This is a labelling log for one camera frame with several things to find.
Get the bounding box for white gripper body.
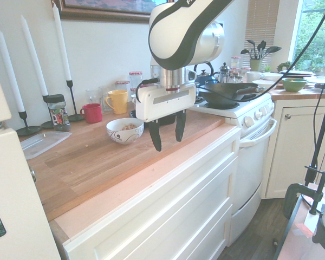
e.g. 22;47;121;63
135;82;197;123

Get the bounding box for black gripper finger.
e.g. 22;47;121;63
148;119;163;152
174;109;187;142

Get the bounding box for white bowl with swirl pattern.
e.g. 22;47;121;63
106;118;144;145

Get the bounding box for black plastic tray box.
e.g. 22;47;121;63
128;109;179;126

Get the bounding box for tall jar with checked lid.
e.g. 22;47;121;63
129;70;144;90

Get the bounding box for yellow ceramic mug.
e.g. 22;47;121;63
105;89;129;114

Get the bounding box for low jar with checked lid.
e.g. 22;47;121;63
115;80;131;92

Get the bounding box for blue kettle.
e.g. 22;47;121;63
193;61;220;89

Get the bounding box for black wok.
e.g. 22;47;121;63
198;82;265;108

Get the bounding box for clear drinking glass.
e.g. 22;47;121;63
99;84;112;112
86;88;102;109

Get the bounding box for red enamel mug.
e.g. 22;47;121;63
80;103;103;124

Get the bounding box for glass french press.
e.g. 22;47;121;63
213;62;231;84

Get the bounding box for white drawer cabinet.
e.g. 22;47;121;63
62;129;242;260

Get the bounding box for white electric stove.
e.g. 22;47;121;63
188;90;278;246

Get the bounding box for white coffee mug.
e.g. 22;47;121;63
245;71;265;83

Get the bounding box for white serving bowl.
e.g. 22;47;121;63
251;80;277;92

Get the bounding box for green utensil crock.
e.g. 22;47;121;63
249;58;263;73

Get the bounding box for spice jar with black lid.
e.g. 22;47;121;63
47;94;71;132

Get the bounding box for black kitchen utensils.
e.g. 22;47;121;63
240;40;282;60

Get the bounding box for clear plastic container lid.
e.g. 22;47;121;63
20;131;73;160

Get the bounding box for white corner cabinet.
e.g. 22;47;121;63
265;99;325;200

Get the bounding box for tall white taper candle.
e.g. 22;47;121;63
52;2;72;81

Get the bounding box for small green potted plant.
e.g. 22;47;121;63
276;61;293;73

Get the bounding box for green ceramic bowl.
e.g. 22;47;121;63
281;77;308;93

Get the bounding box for window blind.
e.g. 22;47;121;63
245;0;277;66

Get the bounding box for dark stacked plates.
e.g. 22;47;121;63
280;69;314;78

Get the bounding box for green metal clamp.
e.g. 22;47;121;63
283;165;325;220

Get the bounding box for medium white taper candle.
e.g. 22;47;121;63
20;15;49;96

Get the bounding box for short white taper candle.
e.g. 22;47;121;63
0;27;25;113

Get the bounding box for robot mounting table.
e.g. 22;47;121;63
276;184;325;260

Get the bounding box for window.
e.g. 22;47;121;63
288;0;325;73

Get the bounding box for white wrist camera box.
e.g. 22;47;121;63
184;68;198;82

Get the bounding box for dark wooden picture frame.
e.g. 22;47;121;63
51;0;152;24

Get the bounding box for black camera stand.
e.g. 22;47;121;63
304;64;325;185

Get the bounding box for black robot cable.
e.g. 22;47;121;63
135;0;325;102

